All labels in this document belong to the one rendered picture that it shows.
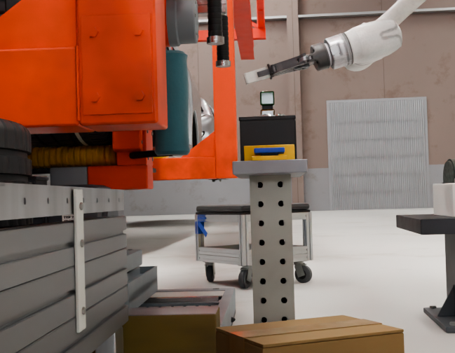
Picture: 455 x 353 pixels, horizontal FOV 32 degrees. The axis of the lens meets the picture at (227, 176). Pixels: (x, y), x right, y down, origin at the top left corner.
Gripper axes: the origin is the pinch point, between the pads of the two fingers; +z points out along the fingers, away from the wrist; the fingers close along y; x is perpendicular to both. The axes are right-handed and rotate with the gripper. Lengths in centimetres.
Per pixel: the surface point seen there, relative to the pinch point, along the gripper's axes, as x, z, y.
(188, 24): -16.5, 14.6, 10.8
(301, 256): 63, -9, -116
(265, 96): 6.1, -0.6, -0.5
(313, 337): 50, 16, 112
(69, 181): 14, 56, 7
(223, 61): -7.9, 7.0, -9.1
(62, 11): -16, 40, 56
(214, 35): -9.3, 9.9, 24.2
